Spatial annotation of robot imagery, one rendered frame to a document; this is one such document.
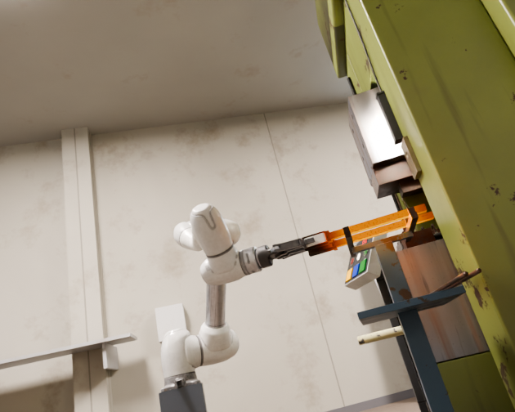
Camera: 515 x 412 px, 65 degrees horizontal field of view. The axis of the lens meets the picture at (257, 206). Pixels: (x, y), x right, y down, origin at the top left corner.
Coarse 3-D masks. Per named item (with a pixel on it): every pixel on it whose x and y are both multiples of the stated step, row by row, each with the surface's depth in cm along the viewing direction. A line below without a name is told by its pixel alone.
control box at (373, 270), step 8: (368, 240) 243; (360, 256) 246; (368, 256) 233; (376, 256) 232; (352, 264) 255; (368, 264) 229; (376, 264) 230; (352, 272) 249; (368, 272) 227; (376, 272) 227; (352, 280) 245; (360, 280) 241; (368, 280) 237; (352, 288) 255
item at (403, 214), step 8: (416, 208) 128; (424, 208) 127; (384, 216) 130; (392, 216) 130; (400, 216) 129; (408, 216) 129; (360, 224) 132; (368, 224) 131; (376, 224) 130; (384, 224) 132; (320, 232) 135; (328, 232) 133; (336, 232) 133; (352, 232) 132; (328, 240) 132; (312, 248) 135
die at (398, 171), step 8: (400, 160) 197; (376, 168) 198; (384, 168) 197; (392, 168) 196; (400, 168) 196; (408, 168) 195; (376, 176) 197; (384, 176) 196; (392, 176) 195; (400, 176) 194; (408, 176) 194; (376, 184) 202; (384, 184) 196; (392, 184) 198; (376, 192) 210; (384, 192) 206; (392, 192) 209
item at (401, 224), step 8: (424, 216) 138; (432, 216) 137; (392, 224) 140; (400, 224) 140; (360, 232) 143; (368, 232) 142; (376, 232) 141; (384, 232) 142; (336, 240) 145; (344, 240) 144; (360, 240) 145; (320, 248) 146; (328, 248) 145; (336, 248) 144
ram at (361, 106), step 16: (352, 96) 208; (368, 96) 206; (352, 112) 208; (368, 112) 204; (352, 128) 225; (368, 128) 201; (384, 128) 199; (368, 144) 198; (384, 144) 196; (400, 144) 194; (368, 160) 205; (384, 160) 194; (368, 176) 221
